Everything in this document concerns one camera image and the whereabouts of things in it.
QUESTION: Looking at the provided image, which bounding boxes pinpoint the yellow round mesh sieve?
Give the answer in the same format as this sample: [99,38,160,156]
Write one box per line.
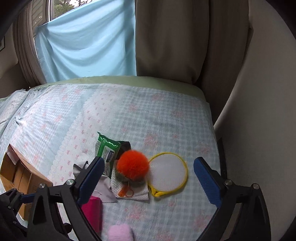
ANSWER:
[147,152,188,197]

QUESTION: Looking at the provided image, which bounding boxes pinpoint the white paper towel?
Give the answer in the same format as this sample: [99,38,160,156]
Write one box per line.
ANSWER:
[111,160,149,201]

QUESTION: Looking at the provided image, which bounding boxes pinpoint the green mattress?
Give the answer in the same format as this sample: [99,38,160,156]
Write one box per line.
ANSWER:
[25,75,206,103]

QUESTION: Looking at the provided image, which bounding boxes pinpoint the window with white frame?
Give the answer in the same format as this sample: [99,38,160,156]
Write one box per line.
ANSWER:
[31,0,94,37]

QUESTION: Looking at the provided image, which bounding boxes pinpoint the open cardboard box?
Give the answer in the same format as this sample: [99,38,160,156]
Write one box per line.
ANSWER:
[0,143,54,221]

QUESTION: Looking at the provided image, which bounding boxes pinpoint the brown curtain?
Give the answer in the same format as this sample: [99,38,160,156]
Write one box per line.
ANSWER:
[135,1,251,121]
[13,0,49,87]

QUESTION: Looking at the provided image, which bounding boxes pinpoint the grey microfibre cloth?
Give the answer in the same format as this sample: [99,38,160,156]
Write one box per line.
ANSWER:
[73,161,117,203]

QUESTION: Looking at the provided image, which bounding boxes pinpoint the left brown curtain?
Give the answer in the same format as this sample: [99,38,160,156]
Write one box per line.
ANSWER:
[13,0,49,87]

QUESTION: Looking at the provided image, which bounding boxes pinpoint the magenta leather pouch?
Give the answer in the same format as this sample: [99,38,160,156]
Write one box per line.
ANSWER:
[81,196,103,233]

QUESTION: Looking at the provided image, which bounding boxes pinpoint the right brown curtain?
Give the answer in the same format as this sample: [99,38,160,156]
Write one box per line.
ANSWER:
[135,1,251,121]

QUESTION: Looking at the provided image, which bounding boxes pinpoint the green wet wipes pack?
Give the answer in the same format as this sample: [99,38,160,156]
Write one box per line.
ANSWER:
[95,132,121,178]

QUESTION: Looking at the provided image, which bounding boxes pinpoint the framed wall picture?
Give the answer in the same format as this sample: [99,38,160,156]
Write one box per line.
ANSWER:
[0,37,5,51]

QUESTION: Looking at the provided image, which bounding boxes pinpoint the black scrunchie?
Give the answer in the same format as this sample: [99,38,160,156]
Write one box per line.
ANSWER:
[116,141,131,160]

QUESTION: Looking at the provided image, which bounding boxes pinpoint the orange fluffy pompom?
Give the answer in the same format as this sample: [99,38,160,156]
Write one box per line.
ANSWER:
[115,150,149,188]

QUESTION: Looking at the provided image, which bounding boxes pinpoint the pink fluffy scrunchie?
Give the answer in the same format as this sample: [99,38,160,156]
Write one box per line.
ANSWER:
[108,224,134,241]

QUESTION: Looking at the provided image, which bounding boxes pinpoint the checkered floral bed sheet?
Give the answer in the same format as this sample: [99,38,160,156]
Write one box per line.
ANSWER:
[1,84,220,240]

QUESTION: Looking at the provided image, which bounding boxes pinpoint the light blue hanging cloth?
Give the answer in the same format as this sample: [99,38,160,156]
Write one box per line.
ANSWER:
[35,1,137,83]

